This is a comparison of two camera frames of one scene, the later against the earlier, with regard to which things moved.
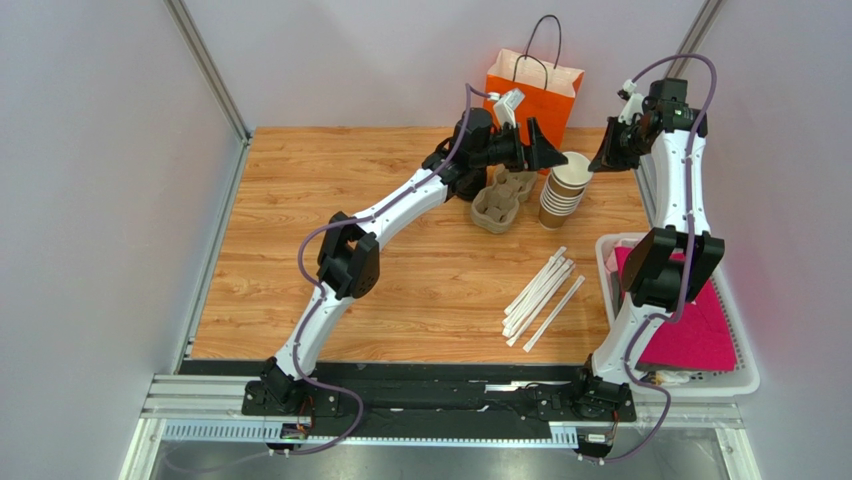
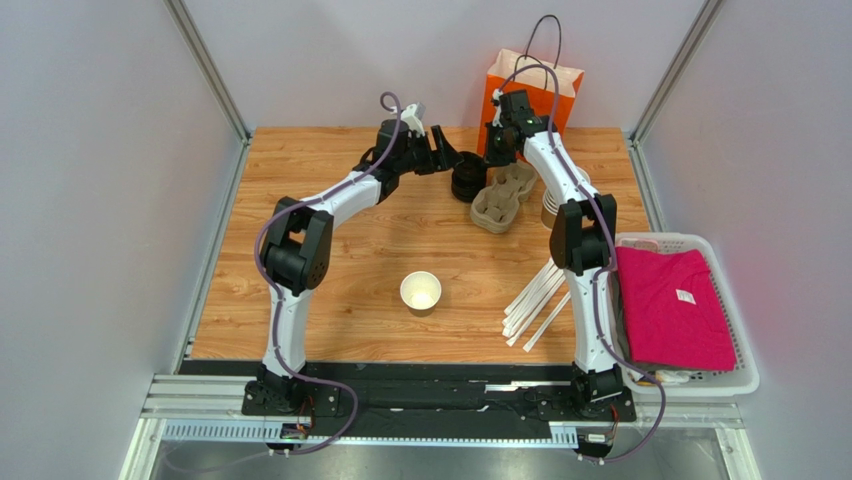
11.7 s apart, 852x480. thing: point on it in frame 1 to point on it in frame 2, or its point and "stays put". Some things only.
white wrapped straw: (579, 281) stays put
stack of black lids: (467, 183) stays put
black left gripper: (542, 155) to (447, 157)
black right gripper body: (621, 137) to (499, 149)
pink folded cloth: (697, 339) stays put
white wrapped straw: (540, 305) stays put
